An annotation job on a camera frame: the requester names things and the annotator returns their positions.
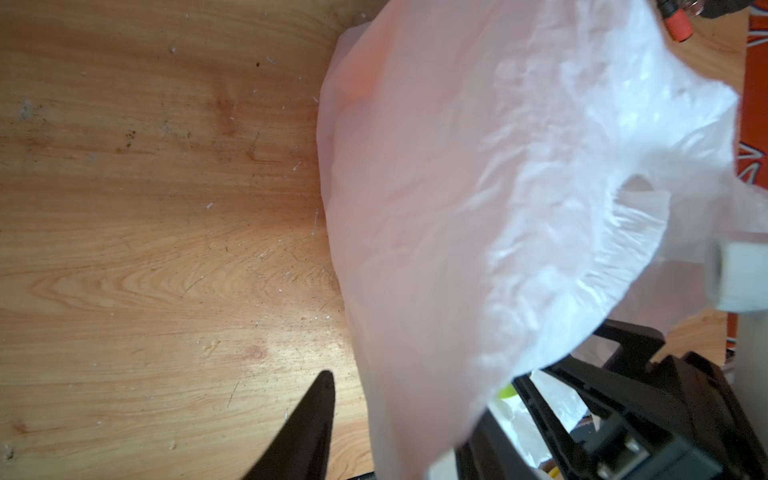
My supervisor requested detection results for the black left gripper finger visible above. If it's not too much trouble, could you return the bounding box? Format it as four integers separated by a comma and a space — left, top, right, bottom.
243, 370, 335, 480

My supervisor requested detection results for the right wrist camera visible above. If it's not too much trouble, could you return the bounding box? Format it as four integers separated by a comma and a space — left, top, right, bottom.
705, 232, 767, 430

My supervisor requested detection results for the red handled screwdriver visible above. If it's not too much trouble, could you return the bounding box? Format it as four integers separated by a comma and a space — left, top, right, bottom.
654, 0, 705, 43

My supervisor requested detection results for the white plastic bag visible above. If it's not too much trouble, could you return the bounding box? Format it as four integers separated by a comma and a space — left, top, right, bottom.
317, 1, 767, 479

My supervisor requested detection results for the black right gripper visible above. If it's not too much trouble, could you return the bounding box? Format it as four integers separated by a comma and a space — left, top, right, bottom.
455, 319, 768, 480

